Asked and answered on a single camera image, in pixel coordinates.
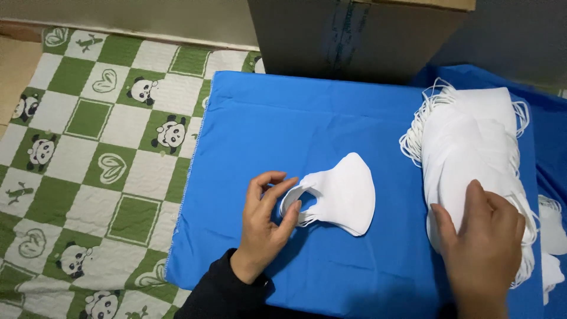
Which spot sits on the person's right hand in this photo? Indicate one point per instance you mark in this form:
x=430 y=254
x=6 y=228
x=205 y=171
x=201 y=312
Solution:
x=483 y=257

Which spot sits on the person's left hand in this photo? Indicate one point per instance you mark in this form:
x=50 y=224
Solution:
x=257 y=235

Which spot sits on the small stack of white masks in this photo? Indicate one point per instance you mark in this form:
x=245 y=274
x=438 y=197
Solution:
x=343 y=195

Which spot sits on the white masks heap beside cloth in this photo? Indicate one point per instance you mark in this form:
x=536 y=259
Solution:
x=553 y=230

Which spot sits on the blue cloth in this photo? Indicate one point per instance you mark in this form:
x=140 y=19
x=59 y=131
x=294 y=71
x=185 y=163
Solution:
x=288 y=128

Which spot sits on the large pile of white masks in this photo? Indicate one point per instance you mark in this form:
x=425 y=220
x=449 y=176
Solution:
x=469 y=141

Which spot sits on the green checkered panda mat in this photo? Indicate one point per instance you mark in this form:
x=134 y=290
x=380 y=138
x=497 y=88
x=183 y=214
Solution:
x=97 y=168

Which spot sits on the brown cardboard box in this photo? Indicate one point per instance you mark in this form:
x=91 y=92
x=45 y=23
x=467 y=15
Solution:
x=354 y=40

